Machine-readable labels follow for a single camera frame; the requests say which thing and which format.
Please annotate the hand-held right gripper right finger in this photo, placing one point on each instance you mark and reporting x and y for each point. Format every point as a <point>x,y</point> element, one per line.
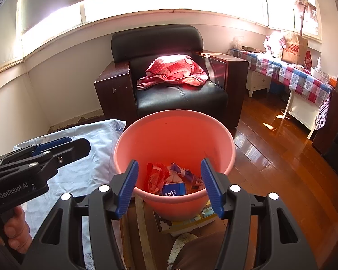
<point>213,189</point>

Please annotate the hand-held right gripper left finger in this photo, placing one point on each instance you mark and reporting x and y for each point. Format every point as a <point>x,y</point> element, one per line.
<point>126,189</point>

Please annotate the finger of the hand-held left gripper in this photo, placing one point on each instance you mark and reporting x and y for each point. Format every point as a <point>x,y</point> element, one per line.
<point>49,143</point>
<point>70,152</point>

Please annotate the red crinkled wrapper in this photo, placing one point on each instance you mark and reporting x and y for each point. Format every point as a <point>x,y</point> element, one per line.
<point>155,177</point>

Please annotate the purple and white wrapper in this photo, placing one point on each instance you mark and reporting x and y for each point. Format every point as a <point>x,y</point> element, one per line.
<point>186,172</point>

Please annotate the blue cardboard box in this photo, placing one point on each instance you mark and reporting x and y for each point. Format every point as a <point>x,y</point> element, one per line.
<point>174,189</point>

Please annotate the orange and white wrapper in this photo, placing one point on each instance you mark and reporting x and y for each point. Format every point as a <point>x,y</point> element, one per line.
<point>172,177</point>

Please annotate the pink plastic bucket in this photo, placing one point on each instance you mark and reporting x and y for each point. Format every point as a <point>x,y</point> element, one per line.
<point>171,137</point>

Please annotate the person's left hand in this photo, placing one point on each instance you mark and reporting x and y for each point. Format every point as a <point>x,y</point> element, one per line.
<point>17,233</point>

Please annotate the light blue tablecloth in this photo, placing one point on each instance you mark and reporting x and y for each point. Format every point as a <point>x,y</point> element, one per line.
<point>73,168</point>

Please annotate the wooden stool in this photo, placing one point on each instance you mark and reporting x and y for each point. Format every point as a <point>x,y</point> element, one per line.
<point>140,230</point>

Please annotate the stack of books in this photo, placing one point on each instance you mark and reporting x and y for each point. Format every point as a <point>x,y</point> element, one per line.
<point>186,225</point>

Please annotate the person's leg in brown trousers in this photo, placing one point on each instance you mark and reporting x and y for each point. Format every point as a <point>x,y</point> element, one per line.
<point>200,253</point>

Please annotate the black leather armchair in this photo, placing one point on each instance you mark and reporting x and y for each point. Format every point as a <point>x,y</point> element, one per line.
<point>183,98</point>

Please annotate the white drawer cabinet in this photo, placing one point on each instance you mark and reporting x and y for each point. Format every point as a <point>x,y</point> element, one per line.
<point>259,81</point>

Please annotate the blue storage box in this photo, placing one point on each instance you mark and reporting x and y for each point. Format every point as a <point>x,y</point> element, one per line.
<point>277,88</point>

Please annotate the pink polka-dot blanket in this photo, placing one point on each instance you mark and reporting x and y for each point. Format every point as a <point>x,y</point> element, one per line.
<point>174,71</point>

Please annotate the table with checkered cloth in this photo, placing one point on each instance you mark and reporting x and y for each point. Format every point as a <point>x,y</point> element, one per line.
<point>295,77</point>

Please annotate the flat brown box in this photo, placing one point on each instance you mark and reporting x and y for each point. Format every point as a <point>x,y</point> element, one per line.
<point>250,49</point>

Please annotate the dark wooden cabinet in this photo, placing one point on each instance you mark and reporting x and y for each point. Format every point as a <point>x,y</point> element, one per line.
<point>336,112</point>

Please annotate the white lace ornament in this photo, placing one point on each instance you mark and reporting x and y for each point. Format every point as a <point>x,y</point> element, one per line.
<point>237,42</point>

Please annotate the red checked frilly bag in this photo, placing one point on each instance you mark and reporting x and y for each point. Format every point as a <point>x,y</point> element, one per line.
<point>273,43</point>

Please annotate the glass jar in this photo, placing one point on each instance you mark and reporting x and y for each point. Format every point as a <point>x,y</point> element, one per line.
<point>325,77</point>

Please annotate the red gift packet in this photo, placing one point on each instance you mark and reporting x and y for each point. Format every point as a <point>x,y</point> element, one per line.
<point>308,61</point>

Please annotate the brown paper bag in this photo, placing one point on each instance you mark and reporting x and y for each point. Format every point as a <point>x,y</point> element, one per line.
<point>294,49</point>

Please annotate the window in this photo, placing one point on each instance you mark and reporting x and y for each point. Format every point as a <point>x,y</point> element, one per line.
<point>157,2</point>

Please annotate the white table frame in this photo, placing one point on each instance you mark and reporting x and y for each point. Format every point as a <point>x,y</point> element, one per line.
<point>301,109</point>

